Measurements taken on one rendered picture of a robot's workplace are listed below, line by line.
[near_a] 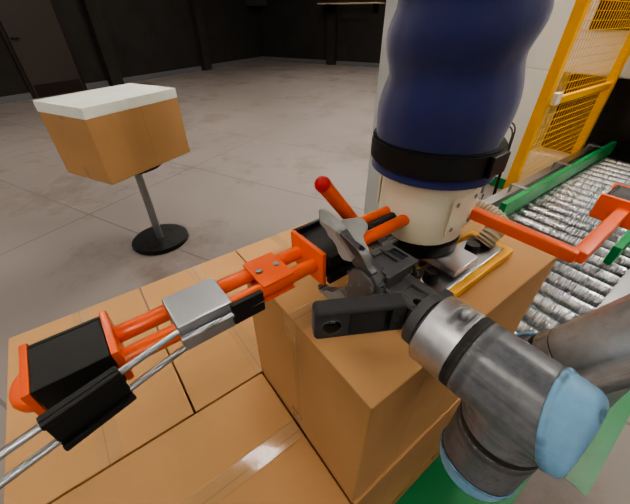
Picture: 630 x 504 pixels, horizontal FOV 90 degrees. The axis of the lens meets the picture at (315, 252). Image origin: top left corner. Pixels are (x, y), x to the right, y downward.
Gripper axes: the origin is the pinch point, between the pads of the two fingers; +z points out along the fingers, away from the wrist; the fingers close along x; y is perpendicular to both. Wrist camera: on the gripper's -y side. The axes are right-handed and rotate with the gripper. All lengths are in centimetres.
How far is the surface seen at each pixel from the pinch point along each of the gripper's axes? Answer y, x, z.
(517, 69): 27.2, 24.3, -9.7
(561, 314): 90, -54, -25
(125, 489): -43, -54, 13
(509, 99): 26.3, 20.7, -10.3
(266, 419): -10, -54, 7
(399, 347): 6.0, -13.5, -14.9
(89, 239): -39, -109, 233
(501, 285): 33.8, -13.4, -17.8
